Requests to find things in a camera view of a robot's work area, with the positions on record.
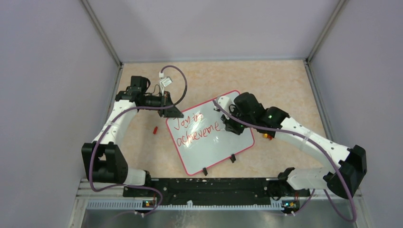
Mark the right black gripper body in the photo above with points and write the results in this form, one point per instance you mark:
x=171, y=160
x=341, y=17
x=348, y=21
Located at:
x=235, y=112

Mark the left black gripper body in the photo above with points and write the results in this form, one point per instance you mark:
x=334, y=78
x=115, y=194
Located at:
x=153, y=100

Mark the red green toy car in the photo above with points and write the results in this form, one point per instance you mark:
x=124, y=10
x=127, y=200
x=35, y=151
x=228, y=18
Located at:
x=267, y=136

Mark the pink framed whiteboard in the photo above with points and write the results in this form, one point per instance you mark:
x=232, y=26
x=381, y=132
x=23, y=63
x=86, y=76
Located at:
x=201, y=140

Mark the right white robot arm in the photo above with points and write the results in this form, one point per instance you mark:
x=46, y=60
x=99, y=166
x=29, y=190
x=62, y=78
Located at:
x=343, y=168

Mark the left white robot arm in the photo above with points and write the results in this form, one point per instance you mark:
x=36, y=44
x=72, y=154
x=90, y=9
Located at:
x=103, y=159

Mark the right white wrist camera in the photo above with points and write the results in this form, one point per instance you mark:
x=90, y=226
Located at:
x=224, y=102

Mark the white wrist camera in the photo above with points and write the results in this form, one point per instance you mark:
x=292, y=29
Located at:
x=164, y=82
x=224, y=102

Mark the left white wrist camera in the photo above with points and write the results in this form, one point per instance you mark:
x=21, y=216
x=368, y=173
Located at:
x=164, y=82

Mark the whiteboard wire stand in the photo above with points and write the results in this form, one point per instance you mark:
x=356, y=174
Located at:
x=231, y=158

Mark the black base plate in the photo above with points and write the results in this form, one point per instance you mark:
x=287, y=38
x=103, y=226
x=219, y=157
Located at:
x=209, y=199

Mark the aluminium frame rail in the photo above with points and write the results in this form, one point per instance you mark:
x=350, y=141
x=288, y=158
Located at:
x=262, y=187

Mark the white cable duct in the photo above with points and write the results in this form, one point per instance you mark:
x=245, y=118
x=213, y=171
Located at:
x=136, y=204

